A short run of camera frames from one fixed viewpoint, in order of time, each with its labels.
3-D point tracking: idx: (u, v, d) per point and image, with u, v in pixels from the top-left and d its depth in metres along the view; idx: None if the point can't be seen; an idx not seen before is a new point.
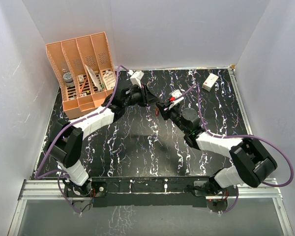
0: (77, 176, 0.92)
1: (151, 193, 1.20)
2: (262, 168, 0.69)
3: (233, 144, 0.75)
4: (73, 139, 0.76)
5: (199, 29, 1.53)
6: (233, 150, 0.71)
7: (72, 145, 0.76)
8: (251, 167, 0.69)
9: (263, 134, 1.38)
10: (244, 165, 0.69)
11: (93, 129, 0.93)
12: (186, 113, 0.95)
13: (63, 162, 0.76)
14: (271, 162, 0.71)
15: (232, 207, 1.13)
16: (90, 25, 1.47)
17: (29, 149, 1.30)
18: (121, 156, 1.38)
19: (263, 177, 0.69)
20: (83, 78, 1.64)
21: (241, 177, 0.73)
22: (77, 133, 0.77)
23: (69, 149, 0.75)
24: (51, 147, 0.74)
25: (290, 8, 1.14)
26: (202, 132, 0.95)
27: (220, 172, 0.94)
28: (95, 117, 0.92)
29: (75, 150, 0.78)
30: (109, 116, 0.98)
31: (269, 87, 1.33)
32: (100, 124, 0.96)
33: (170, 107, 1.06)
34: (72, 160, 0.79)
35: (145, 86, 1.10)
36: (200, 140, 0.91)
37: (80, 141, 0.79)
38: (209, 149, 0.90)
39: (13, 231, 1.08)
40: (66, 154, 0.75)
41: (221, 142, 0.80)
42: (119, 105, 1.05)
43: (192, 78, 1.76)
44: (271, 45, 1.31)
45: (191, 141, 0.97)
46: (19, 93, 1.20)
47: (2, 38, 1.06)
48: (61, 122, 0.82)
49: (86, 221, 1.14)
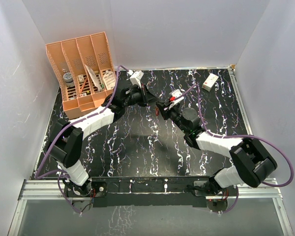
0: (77, 177, 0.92)
1: (151, 193, 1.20)
2: (262, 168, 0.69)
3: (233, 144, 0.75)
4: (73, 139, 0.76)
5: (199, 29, 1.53)
6: (233, 150, 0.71)
7: (72, 145, 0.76)
8: (251, 167, 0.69)
9: (263, 134, 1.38)
10: (244, 165, 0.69)
11: (93, 129, 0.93)
12: (186, 113, 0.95)
13: (63, 162, 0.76)
14: (271, 162, 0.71)
15: (232, 207, 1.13)
16: (90, 25, 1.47)
17: (29, 149, 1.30)
18: (121, 156, 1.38)
19: (263, 176, 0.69)
20: (83, 78, 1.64)
21: (241, 177, 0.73)
22: (77, 133, 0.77)
23: (69, 150, 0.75)
24: (51, 147, 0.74)
25: (290, 8, 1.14)
26: (202, 132, 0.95)
27: (221, 172, 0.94)
28: (95, 117, 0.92)
29: (75, 150, 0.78)
30: (109, 116, 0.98)
31: (269, 87, 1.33)
32: (100, 124, 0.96)
33: (170, 107, 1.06)
34: (72, 160, 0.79)
35: (145, 86, 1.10)
36: (200, 140, 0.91)
37: (80, 141, 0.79)
38: (210, 149, 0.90)
39: (13, 231, 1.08)
40: (66, 154, 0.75)
41: (221, 141, 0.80)
42: (119, 105, 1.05)
43: (192, 78, 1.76)
44: (271, 45, 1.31)
45: (191, 141, 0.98)
46: (19, 93, 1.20)
47: (2, 38, 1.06)
48: (61, 122, 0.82)
49: (86, 221, 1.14)
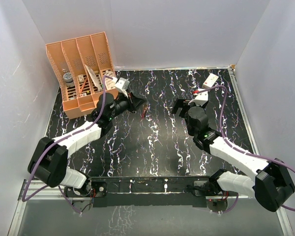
0: (73, 181, 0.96)
1: (151, 193, 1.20)
2: (282, 194, 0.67)
3: (258, 167, 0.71)
4: (56, 159, 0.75)
5: (199, 29, 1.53)
6: (259, 178, 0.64)
7: (56, 165, 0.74)
8: (275, 196, 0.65)
9: (263, 134, 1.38)
10: (270, 195, 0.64)
11: (78, 145, 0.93)
12: (192, 112, 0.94)
13: (48, 181, 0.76)
14: (290, 187, 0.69)
15: (232, 207, 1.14)
16: (90, 25, 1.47)
17: (28, 149, 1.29)
18: (121, 156, 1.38)
19: (281, 202, 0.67)
20: (83, 78, 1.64)
21: (257, 197, 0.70)
22: (61, 152, 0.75)
23: (53, 169, 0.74)
24: (35, 168, 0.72)
25: (290, 9, 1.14)
26: (219, 138, 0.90)
27: (225, 177, 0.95)
28: (80, 134, 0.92)
29: (60, 168, 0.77)
30: (97, 132, 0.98)
31: (269, 87, 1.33)
32: (86, 140, 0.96)
33: (190, 102, 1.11)
34: (56, 178, 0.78)
35: (132, 94, 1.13)
36: (215, 148, 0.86)
37: (65, 158, 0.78)
38: (224, 158, 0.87)
39: (13, 231, 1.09)
40: (50, 173, 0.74)
41: (243, 161, 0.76)
42: (105, 120, 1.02)
43: (192, 78, 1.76)
44: (271, 45, 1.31)
45: (201, 143, 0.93)
46: (19, 92, 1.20)
47: (2, 38, 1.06)
48: (44, 140, 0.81)
49: (87, 221, 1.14)
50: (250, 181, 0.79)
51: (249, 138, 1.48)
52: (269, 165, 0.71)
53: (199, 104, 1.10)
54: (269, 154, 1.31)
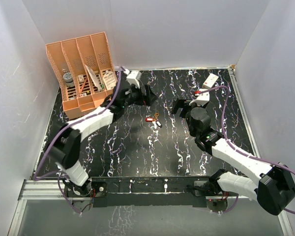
0: (77, 177, 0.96)
1: (150, 193, 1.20)
2: (284, 197, 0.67)
3: (261, 171, 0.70)
4: (71, 142, 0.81)
5: (199, 29, 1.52)
6: (264, 182, 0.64)
7: (70, 147, 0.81)
8: (278, 199, 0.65)
9: (263, 134, 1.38)
10: (272, 198, 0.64)
11: (91, 130, 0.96)
12: (194, 113, 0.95)
13: (62, 162, 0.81)
14: (293, 190, 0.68)
15: (232, 207, 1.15)
16: (89, 25, 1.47)
17: (28, 149, 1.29)
18: (121, 155, 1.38)
19: (284, 205, 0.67)
20: (83, 78, 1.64)
21: (259, 201, 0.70)
22: (75, 135, 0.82)
23: (67, 151, 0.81)
24: (49, 148, 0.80)
25: (290, 9, 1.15)
26: (220, 139, 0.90)
27: (225, 178, 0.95)
28: (93, 119, 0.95)
29: (73, 152, 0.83)
30: (108, 116, 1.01)
31: (268, 87, 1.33)
32: (99, 125, 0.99)
33: (191, 102, 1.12)
34: (70, 161, 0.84)
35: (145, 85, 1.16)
36: (217, 149, 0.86)
37: (79, 142, 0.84)
38: (225, 160, 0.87)
39: (13, 231, 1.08)
40: (65, 155, 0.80)
41: (245, 162, 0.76)
42: (119, 106, 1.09)
43: (192, 78, 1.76)
44: (271, 45, 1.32)
45: (203, 144, 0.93)
46: (19, 92, 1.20)
47: (2, 37, 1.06)
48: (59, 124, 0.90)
49: (87, 221, 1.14)
50: (251, 184, 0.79)
51: (249, 138, 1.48)
52: (273, 169, 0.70)
53: (200, 104, 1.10)
54: (269, 154, 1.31)
